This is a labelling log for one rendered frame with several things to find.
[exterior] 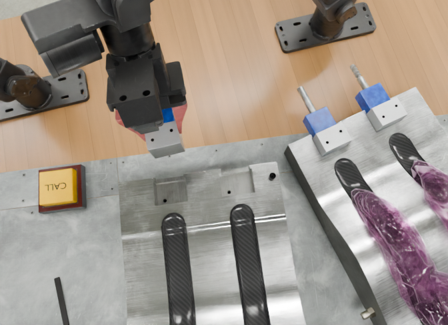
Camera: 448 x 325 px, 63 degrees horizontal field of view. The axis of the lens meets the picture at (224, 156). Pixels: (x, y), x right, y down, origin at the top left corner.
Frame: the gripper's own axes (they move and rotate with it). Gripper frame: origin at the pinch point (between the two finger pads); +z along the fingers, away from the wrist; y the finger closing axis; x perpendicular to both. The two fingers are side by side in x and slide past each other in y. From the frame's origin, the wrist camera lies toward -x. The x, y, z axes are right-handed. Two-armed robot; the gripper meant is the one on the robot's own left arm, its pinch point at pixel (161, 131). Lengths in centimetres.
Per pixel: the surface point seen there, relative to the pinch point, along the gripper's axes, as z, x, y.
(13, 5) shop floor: 30, 145, -68
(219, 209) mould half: 11.3, -8.4, 5.7
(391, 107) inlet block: 7.3, 1.3, 38.3
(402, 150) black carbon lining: 13.5, -3.5, 39.1
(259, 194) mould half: 10.9, -7.6, 12.4
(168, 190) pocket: 11.1, -2.4, -1.9
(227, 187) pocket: 11.9, -3.9, 7.9
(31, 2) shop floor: 30, 144, -60
